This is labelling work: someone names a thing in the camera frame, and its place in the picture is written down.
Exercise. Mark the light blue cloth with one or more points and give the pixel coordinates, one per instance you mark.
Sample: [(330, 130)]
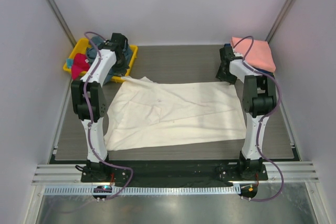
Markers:
[(69, 63)]

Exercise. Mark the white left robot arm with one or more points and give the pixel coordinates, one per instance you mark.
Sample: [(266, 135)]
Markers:
[(90, 106)]

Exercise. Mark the yellow plastic bin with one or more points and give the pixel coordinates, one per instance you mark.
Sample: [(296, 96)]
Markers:
[(81, 47)]

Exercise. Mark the aluminium corner post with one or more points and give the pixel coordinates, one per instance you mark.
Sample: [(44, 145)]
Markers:
[(284, 11), (62, 22)]

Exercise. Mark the folded pink t shirt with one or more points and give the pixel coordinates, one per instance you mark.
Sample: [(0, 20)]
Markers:
[(258, 52)]

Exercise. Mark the folded navy blue t shirt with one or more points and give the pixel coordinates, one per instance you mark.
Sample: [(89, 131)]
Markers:
[(264, 71)]

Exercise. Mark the white slotted cable duct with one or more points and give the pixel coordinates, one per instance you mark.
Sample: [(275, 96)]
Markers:
[(137, 191)]

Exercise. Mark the left aluminium corner post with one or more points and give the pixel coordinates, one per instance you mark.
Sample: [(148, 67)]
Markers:
[(62, 22)]

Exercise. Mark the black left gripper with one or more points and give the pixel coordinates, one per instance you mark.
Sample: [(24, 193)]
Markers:
[(122, 70)]

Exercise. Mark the cream white t shirt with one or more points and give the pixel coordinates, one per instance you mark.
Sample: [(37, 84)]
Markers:
[(144, 113)]

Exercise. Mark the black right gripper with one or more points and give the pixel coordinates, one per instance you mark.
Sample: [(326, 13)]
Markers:
[(231, 80)]

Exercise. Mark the right aluminium corner post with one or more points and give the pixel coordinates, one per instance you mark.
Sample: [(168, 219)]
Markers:
[(284, 11)]

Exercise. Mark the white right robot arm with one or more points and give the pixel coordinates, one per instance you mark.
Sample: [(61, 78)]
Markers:
[(258, 101)]

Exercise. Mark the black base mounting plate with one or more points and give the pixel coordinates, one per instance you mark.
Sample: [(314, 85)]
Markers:
[(173, 174)]

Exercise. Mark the magenta red t shirt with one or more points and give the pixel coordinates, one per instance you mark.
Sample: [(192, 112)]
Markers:
[(81, 64)]

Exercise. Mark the aluminium frame rail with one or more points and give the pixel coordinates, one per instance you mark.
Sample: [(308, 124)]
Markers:
[(58, 174)]

